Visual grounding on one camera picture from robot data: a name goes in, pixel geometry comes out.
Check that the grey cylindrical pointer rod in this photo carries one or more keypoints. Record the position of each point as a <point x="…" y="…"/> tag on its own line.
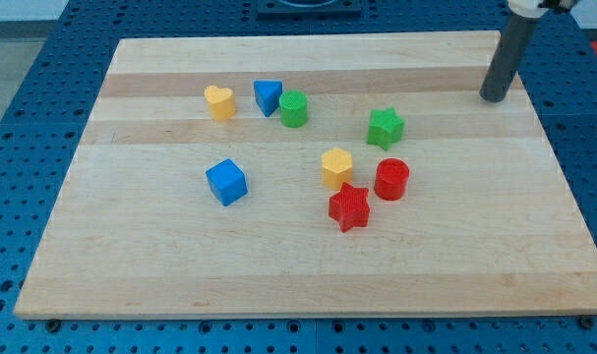
<point x="507" y="57"/>

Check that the blue triangle block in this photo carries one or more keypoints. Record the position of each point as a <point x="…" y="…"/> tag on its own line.
<point x="267" y="95"/>

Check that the red star block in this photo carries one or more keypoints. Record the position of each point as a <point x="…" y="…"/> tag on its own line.
<point x="349" y="207"/>

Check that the green cylinder block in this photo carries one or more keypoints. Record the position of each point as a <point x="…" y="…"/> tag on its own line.
<point x="293" y="106"/>

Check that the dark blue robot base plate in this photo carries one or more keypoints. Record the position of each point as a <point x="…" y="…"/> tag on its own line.
<point x="268" y="9"/>

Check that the blue cube block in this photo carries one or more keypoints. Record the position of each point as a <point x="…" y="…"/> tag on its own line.
<point x="227" y="182"/>

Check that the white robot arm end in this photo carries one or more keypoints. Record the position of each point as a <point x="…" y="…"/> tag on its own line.
<point x="535" y="9"/>

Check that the red cylinder block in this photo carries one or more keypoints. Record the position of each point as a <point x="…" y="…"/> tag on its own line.
<point x="392" y="175"/>

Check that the yellow heart block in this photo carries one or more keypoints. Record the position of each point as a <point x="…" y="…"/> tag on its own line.
<point x="221" y="102"/>

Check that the yellow hexagon block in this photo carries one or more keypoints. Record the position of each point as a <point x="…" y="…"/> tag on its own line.
<point x="337" y="168"/>

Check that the green star block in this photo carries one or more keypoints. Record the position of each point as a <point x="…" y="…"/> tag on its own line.
<point x="385" y="128"/>

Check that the light wooden board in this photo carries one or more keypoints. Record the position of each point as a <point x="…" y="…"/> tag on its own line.
<point x="487" y="226"/>

